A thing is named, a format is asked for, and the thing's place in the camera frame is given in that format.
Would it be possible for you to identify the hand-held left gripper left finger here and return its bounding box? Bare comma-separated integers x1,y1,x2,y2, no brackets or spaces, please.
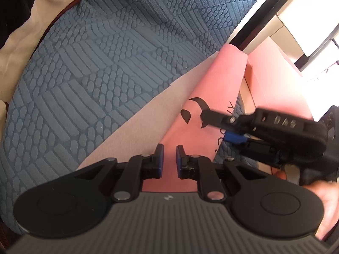
73,143,165,202

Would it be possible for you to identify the blue textured chair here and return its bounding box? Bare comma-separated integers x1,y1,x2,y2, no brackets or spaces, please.
0,0,273,236

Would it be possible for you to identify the pink cloth dust bag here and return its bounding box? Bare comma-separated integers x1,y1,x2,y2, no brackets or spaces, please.
77,44,265,193

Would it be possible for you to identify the pink shoe box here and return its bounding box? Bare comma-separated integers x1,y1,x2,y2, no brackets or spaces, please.
245,37,322,121

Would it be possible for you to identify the white folding chair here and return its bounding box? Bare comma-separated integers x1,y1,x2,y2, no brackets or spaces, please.
229,0,339,72

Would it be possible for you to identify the striped fleece blanket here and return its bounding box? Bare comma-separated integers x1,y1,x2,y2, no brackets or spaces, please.
0,0,81,117

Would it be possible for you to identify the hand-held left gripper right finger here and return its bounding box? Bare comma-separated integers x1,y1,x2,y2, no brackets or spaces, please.
176,145,276,202

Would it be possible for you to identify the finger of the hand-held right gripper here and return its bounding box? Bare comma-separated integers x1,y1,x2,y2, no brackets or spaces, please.
200,108,256,130
224,132,281,164

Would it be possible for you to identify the person's right hand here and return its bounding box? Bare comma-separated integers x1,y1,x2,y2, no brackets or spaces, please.
303,181,339,217

